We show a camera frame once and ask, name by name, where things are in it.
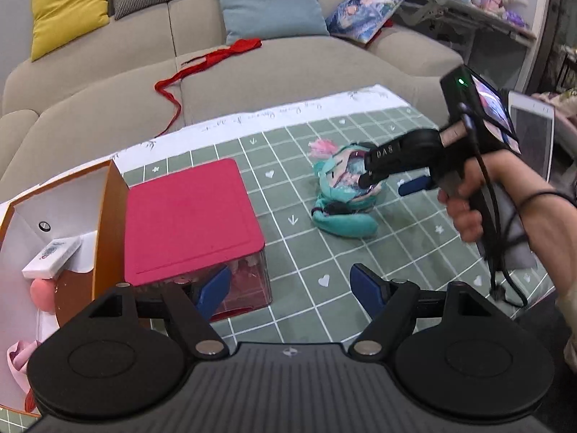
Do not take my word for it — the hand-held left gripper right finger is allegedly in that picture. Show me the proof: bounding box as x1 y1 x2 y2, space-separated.
349 263 497 355

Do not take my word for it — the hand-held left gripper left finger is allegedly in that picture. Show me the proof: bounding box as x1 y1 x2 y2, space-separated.
88 265 233 358

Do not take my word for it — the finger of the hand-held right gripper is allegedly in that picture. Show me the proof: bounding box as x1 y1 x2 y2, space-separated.
359 137 407 188
398 177 436 197

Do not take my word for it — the teal plush doll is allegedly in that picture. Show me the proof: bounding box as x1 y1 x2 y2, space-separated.
309 139 388 239

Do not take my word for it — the orange cardboard box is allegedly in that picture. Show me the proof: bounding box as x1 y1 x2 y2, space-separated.
0 159 131 418

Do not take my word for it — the white packet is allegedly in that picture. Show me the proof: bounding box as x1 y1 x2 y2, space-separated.
22 237 83 279

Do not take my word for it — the pink round sponge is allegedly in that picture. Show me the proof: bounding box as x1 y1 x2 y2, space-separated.
29 278 58 312

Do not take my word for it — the pink cloth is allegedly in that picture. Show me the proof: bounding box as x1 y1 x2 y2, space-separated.
6 339 41 393

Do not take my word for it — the person's right forearm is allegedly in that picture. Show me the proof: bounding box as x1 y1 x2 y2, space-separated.
518 180 577 307

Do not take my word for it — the person's right hand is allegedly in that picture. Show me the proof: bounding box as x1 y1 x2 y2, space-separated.
438 151 539 243

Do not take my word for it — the green checked tablecloth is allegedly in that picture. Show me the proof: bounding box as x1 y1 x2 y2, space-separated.
0 83 560 433

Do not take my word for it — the red lid clear box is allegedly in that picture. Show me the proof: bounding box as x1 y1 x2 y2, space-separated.
124 158 273 323

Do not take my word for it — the tablet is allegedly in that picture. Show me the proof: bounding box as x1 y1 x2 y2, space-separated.
507 90 556 183

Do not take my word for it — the white desk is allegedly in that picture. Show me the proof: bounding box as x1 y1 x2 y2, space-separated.
343 0 539 95

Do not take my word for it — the anime print pillow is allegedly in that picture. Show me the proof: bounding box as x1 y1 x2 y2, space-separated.
325 0 406 45

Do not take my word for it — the red ribbon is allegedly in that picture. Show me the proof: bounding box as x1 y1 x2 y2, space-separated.
154 38 263 138

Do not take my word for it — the light blue pillow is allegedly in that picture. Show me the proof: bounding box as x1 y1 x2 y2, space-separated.
213 0 330 47

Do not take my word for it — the beige sofa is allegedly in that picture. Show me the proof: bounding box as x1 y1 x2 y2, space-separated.
0 0 465 199

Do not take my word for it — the yellow pillow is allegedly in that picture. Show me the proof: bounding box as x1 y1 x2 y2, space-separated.
31 0 111 61

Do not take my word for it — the black cable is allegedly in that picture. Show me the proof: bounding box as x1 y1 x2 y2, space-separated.
455 101 530 310

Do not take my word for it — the black hair tie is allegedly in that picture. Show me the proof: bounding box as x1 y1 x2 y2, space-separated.
514 191 577 213

